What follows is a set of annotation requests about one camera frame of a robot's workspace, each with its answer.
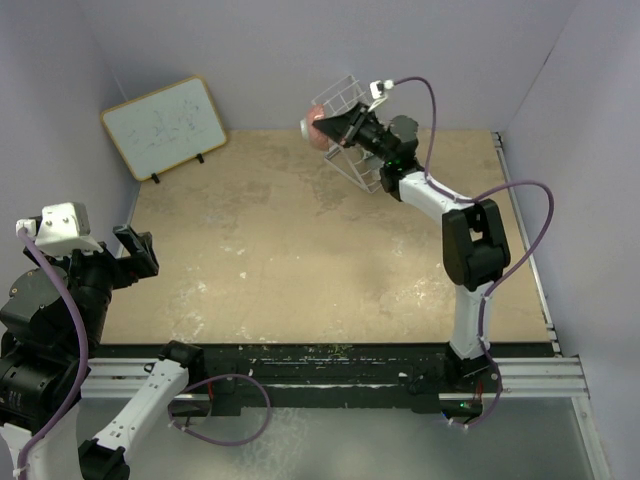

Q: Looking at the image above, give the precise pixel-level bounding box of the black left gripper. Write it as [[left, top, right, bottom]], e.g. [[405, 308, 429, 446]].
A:
[[26, 221, 157, 350]]

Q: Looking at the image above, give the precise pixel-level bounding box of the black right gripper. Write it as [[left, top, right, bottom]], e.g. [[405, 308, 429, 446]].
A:
[[312, 103, 393, 165]]

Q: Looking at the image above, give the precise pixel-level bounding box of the grey leaf pattern bowl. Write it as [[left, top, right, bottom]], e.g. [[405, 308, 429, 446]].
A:
[[300, 104, 329, 152]]

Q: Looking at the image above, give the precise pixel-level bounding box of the white wire dish rack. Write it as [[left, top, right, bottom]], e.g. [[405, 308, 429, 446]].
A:
[[311, 74, 382, 194]]

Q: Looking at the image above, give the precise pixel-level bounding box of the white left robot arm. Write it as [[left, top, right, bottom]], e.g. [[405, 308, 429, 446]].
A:
[[1, 225, 206, 479]]

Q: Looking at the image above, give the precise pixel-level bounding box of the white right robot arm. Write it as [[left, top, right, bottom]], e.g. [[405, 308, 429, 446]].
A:
[[301, 102, 511, 391]]

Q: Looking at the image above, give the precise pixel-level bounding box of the wood framed whiteboard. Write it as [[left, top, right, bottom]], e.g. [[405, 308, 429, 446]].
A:
[[100, 76, 227, 182]]

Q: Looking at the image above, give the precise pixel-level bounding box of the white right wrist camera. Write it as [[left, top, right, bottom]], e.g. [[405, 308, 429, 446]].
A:
[[368, 79, 395, 112]]

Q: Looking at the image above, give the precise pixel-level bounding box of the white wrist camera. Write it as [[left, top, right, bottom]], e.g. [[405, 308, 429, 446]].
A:
[[368, 79, 395, 112], [16, 202, 104, 259]]

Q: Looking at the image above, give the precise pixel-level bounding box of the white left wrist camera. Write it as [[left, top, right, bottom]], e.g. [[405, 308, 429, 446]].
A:
[[16, 202, 104, 259]]

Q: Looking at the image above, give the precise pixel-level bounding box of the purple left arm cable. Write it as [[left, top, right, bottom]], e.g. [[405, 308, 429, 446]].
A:
[[17, 227, 90, 480]]

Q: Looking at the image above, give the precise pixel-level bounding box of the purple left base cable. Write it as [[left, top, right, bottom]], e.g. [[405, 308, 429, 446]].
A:
[[167, 373, 272, 446]]

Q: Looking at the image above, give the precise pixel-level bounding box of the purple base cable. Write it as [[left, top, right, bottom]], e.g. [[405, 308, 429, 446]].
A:
[[167, 373, 272, 446], [442, 367, 505, 434]]

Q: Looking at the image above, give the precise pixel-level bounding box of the black aluminium mounting rail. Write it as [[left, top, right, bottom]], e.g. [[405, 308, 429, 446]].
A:
[[79, 341, 592, 419]]

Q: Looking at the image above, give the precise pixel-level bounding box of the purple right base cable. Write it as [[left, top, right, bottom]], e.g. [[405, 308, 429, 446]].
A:
[[442, 367, 505, 434]]

